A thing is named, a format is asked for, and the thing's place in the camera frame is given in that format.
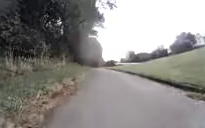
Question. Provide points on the grey asphalt path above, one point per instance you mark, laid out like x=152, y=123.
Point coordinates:
x=120, y=103

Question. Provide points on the green grass slope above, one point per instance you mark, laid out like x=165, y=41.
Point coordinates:
x=180, y=68

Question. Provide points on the dense wood of trees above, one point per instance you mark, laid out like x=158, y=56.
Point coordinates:
x=40, y=30

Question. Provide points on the row of distant trees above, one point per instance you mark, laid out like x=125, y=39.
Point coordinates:
x=183, y=43

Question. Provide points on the grass verge with dry leaves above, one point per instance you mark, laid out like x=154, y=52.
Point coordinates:
x=26, y=90

